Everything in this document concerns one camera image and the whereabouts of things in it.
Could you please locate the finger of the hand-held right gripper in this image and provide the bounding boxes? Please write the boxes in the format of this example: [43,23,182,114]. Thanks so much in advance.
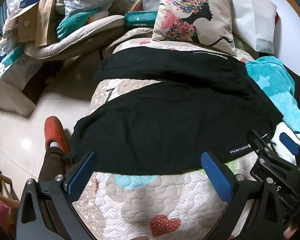
[279,132,300,167]
[247,129,274,160]

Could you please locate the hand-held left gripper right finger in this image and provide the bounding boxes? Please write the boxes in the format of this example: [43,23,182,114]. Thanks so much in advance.
[201,151,290,240]

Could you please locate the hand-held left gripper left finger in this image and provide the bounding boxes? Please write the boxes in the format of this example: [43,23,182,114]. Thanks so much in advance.
[16,151,98,240]

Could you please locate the black pants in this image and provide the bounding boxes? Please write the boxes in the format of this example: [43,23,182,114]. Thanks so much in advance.
[69,46,284,176]

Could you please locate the person's right hand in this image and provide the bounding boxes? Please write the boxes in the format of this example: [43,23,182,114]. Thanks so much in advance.
[283,224,299,240]

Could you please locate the white fleece cloth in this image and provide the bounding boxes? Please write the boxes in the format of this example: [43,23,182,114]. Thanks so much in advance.
[272,122,300,162]

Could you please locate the person's leg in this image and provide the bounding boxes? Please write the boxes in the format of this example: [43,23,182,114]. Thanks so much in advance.
[37,146,73,240]

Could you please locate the orange slipper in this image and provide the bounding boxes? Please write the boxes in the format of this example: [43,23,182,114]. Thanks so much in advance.
[44,116,70,158]

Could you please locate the teal star blanket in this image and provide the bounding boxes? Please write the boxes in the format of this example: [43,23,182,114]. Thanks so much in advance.
[245,57,300,135]

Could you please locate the patchwork quilt with hearts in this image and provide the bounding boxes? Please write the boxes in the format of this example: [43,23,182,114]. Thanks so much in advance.
[72,27,285,240]

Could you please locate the white patterned bedding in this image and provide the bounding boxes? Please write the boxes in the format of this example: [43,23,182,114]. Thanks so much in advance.
[0,42,44,117]

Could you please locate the white paper bag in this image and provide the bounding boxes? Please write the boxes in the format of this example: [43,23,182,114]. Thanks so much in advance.
[224,0,278,55]

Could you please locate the floral printed pillow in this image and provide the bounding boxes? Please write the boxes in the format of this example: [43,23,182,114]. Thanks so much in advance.
[151,0,238,57]

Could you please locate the beige cushion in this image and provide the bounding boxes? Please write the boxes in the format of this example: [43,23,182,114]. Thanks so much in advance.
[25,14,127,60]

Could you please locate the teal cloth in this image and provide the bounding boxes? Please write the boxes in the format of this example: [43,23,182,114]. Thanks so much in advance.
[56,8,100,40]

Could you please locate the cardboard box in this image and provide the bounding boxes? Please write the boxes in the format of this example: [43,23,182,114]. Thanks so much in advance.
[17,2,40,43]

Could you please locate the brown paper bag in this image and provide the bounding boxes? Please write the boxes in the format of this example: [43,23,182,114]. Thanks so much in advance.
[35,0,58,47]

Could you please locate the teal box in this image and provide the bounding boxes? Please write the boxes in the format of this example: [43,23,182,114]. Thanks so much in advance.
[124,10,158,28]

